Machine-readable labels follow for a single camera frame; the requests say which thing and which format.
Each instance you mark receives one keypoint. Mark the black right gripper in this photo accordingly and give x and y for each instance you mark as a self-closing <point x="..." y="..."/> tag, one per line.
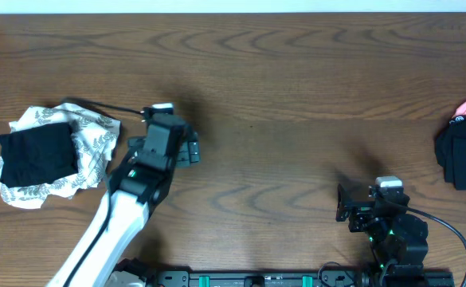
<point x="362" y="210"/>

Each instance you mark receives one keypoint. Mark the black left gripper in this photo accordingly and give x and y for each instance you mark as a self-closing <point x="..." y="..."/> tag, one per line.
<point x="188" y="147"/>

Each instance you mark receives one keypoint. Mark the black t-shirt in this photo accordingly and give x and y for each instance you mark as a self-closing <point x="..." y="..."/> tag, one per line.
<point x="37" y="155"/>

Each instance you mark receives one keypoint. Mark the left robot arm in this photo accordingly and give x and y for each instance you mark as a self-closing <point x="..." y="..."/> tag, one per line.
<point x="134" y="189"/>

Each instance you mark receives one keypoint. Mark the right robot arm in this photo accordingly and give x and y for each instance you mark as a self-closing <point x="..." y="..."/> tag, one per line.
<point x="398" y="240"/>

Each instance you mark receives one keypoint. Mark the white fern print cloth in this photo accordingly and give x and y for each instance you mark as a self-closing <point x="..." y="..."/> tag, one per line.
<point x="94" y="136"/>

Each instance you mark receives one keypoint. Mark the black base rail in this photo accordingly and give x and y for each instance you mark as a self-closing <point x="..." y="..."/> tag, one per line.
<point x="136" y="273"/>

